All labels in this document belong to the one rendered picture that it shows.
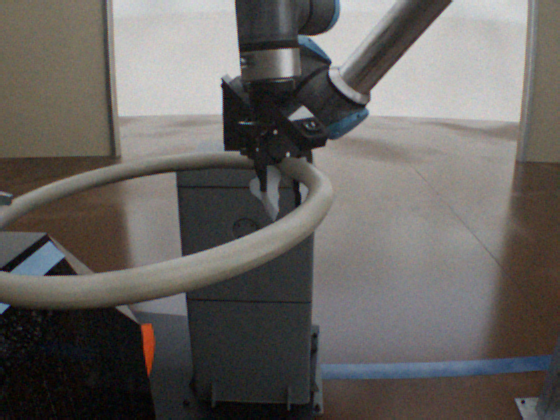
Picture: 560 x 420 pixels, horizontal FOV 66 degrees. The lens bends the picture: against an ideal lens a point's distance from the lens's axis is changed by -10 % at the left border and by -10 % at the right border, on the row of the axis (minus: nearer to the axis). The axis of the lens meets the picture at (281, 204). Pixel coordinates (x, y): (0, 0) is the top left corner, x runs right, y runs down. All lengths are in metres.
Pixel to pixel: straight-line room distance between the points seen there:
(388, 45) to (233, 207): 0.62
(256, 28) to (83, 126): 5.30
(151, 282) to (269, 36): 0.40
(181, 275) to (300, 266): 1.03
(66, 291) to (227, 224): 1.00
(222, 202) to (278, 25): 0.77
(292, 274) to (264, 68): 0.86
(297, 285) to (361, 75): 0.64
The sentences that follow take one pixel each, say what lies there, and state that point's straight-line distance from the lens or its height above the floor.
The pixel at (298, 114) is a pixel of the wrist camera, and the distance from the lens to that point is 0.67.
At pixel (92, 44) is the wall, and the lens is 5.79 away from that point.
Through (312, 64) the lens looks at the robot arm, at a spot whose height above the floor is 1.13.
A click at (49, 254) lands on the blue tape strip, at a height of 0.84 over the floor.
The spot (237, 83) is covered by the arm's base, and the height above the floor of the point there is 1.07.
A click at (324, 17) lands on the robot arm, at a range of 0.80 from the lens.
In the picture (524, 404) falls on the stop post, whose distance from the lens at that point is 1.87.
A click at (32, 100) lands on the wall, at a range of 6.21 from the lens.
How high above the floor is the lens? 1.16
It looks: 18 degrees down
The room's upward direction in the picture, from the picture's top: straight up
